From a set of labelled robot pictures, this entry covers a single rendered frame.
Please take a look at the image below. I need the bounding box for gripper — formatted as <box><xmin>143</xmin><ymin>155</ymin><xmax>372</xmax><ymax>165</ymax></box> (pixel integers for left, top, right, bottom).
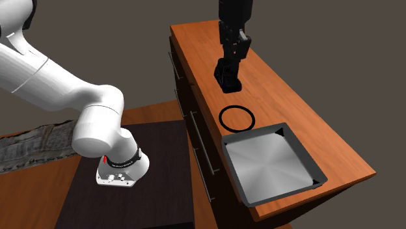
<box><xmin>217</xmin><ymin>0</ymin><xmax>254</xmax><ymax>63</ymax></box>

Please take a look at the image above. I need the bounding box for wooden chest of drawers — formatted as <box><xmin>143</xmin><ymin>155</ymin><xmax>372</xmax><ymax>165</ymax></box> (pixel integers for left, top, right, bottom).
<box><xmin>167</xmin><ymin>20</ymin><xmax>377</xmax><ymax>229</ymax></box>

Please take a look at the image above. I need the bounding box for grey square tray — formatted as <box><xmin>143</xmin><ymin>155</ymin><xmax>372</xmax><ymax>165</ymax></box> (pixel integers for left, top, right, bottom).
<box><xmin>221</xmin><ymin>122</ymin><xmax>329</xmax><ymax>209</ymax></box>

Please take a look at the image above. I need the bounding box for dark robot stand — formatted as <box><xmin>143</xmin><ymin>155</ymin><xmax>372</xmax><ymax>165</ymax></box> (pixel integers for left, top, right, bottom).
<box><xmin>53</xmin><ymin>120</ymin><xmax>195</xmax><ymax>229</ymax></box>

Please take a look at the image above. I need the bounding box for grey patterned rug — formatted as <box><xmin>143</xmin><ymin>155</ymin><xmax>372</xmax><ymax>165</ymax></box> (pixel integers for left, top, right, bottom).
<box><xmin>0</xmin><ymin>119</ymin><xmax>81</xmax><ymax>174</ymax></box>

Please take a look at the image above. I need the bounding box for black ring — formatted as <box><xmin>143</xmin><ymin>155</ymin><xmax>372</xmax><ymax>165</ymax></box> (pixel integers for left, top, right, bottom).
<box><xmin>218</xmin><ymin>105</ymin><xmax>256</xmax><ymax>133</ymax></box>

